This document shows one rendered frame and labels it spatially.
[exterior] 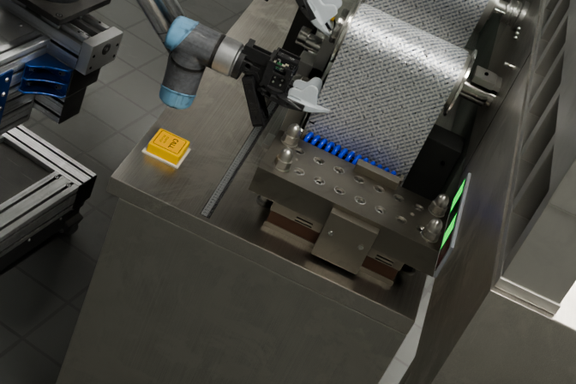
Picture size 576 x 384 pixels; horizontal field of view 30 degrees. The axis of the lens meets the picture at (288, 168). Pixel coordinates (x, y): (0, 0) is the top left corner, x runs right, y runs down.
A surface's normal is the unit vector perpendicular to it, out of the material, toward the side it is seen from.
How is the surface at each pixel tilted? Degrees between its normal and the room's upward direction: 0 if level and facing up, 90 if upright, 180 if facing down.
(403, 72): 90
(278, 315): 90
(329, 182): 0
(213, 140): 0
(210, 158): 0
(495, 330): 90
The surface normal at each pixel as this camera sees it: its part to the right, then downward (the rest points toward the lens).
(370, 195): 0.34, -0.77
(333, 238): -0.26, 0.48
